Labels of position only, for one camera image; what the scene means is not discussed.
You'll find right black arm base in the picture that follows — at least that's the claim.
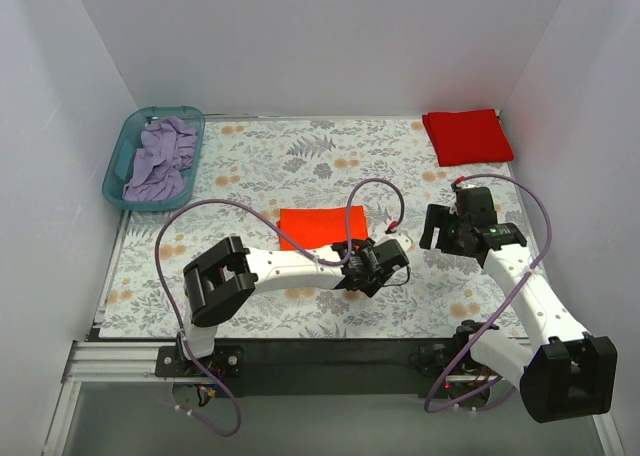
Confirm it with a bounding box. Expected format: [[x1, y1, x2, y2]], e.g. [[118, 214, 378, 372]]
[[409, 342, 492, 390]]

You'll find aluminium rail frame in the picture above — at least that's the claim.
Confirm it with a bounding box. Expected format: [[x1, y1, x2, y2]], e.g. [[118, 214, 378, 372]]
[[44, 339, 623, 455]]

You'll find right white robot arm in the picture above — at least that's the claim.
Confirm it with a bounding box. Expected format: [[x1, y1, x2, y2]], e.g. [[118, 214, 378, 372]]
[[420, 180, 618, 423]]

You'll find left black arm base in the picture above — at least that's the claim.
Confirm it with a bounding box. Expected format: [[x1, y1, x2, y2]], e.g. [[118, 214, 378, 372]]
[[154, 343, 245, 378]]

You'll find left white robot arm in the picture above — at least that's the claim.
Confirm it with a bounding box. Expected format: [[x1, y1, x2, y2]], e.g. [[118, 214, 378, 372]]
[[178, 233, 412, 376]]

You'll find teal plastic bin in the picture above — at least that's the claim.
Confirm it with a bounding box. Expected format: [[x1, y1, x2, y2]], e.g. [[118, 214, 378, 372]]
[[102, 106, 205, 212]]

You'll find folded red t shirt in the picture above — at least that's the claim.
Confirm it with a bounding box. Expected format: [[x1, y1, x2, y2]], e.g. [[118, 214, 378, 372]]
[[422, 109, 514, 167]]

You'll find floral patterned table mat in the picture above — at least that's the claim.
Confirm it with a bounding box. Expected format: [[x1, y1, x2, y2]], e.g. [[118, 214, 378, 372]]
[[96, 119, 529, 339]]

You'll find crumpled lavender t shirt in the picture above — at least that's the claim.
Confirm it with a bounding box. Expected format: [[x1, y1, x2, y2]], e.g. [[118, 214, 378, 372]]
[[123, 117, 200, 202]]

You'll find orange t shirt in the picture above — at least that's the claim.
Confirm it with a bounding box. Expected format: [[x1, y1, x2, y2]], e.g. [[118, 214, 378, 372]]
[[277, 206, 369, 251]]

